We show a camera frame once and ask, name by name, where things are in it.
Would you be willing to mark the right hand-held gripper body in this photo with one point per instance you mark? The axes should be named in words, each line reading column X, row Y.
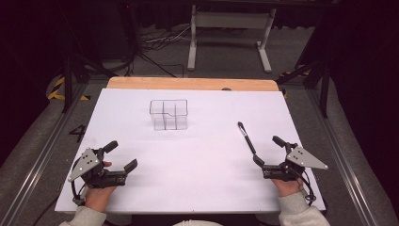
column 302, row 158

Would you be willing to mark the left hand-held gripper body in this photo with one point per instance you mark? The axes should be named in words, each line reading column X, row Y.
column 85, row 162

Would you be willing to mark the clear plastic organizer box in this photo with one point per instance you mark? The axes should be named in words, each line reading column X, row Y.
column 168, row 114

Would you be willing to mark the person's right hand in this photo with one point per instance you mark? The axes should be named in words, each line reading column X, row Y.
column 287, row 187

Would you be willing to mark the person's left hand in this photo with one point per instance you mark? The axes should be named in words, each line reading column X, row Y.
column 98, row 197

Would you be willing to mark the white table cover board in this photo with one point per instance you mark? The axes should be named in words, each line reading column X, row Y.
column 194, row 163

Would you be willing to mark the yellow black floor tape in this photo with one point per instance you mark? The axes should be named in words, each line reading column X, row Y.
column 56, row 94

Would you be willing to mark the black tripod stand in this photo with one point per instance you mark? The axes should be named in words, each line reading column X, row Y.
column 323, row 75
column 69, row 78

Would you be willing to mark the person's torso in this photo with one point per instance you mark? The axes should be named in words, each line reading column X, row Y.
column 197, row 223

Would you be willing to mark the white metal stand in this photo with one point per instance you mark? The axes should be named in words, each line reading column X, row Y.
column 230, row 20

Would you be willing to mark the aluminium floor rail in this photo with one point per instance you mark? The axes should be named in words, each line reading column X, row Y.
column 37, row 157
column 342, row 157

